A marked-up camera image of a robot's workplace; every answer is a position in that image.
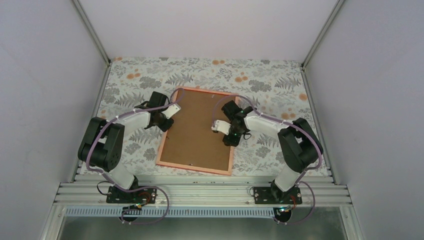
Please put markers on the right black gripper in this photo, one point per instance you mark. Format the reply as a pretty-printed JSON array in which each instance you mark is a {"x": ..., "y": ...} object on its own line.
[{"x": 233, "y": 142}]

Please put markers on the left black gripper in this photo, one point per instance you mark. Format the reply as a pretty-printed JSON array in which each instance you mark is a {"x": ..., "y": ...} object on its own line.
[{"x": 164, "y": 127}]

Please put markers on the brown backing board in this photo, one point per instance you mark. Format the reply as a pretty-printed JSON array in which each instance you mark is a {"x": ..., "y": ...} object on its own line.
[{"x": 195, "y": 132}]

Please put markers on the red picture frame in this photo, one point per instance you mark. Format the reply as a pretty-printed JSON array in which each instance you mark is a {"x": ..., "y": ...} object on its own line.
[{"x": 159, "y": 152}]

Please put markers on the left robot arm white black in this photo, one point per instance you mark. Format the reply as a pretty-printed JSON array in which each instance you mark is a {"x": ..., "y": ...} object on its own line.
[{"x": 102, "y": 143}]

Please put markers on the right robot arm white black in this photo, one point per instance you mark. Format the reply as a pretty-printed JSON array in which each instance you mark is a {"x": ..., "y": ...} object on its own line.
[{"x": 300, "y": 147}]

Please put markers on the floral patterned table cloth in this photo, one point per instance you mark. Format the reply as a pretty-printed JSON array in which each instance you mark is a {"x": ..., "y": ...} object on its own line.
[{"x": 276, "y": 87}]

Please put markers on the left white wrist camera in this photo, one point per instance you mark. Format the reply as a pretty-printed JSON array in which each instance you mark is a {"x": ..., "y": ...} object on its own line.
[{"x": 171, "y": 111}]

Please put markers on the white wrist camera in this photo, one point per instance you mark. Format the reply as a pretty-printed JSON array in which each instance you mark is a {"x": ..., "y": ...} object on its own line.
[
  {"x": 171, "y": 111},
  {"x": 221, "y": 126}
]

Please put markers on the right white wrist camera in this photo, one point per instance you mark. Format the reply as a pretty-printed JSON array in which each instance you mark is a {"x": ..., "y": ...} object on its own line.
[{"x": 221, "y": 126}]

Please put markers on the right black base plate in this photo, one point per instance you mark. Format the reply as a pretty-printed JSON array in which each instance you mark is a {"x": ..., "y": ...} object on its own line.
[{"x": 265, "y": 195}]

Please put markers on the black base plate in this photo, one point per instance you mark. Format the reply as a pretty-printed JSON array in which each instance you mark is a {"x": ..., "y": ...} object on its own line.
[
  {"x": 265, "y": 195},
  {"x": 143, "y": 196}
]

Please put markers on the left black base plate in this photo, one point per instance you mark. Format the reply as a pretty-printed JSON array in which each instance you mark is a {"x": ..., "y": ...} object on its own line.
[{"x": 143, "y": 196}]

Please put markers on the grey slotted cable duct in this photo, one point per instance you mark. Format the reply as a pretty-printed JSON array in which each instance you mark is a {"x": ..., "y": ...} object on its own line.
[{"x": 173, "y": 212}]

